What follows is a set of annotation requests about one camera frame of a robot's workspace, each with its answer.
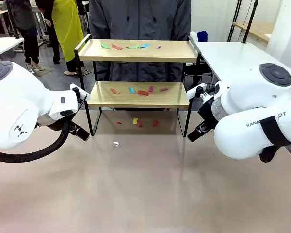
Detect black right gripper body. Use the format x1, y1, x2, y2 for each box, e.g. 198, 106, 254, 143
197, 97, 220, 131

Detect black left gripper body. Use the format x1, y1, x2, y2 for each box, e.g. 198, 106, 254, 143
60, 114, 80, 133

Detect large white table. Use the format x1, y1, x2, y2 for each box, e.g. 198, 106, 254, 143
191, 41, 291, 93

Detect blue office chair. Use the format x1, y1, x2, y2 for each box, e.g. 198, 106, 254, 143
189, 30, 209, 44

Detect person in black clothes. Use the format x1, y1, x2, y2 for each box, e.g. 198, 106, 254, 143
36, 0, 62, 65

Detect person in yellow apron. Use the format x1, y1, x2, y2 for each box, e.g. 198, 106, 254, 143
51, 0, 88, 78

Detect black tripod legs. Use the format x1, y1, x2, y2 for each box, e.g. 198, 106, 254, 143
227, 0, 243, 42

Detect wooden background table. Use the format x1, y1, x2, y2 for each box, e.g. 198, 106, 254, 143
232, 21, 275, 44

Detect black stand pole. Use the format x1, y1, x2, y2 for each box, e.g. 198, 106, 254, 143
7, 0, 21, 39
241, 0, 259, 44

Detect small white table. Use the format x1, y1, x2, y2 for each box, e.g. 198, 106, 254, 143
0, 37, 25, 61

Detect person in dark jacket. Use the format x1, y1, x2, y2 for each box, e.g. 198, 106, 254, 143
6, 0, 47, 73

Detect person in grey jacket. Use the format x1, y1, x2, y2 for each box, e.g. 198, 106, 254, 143
88, 0, 192, 112

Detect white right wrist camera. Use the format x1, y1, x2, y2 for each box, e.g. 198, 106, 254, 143
186, 82, 208, 100

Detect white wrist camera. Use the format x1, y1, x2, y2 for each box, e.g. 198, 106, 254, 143
69, 83, 91, 100
186, 82, 208, 100

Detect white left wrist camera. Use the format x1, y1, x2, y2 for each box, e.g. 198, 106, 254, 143
69, 83, 91, 100

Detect black braided cable sleeve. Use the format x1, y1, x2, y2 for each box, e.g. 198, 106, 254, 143
0, 118, 75, 163

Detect black arm strap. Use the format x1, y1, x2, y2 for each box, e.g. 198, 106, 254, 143
259, 116, 291, 148

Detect black frame wooden shelf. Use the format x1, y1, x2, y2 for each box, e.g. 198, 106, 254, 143
74, 33, 202, 138

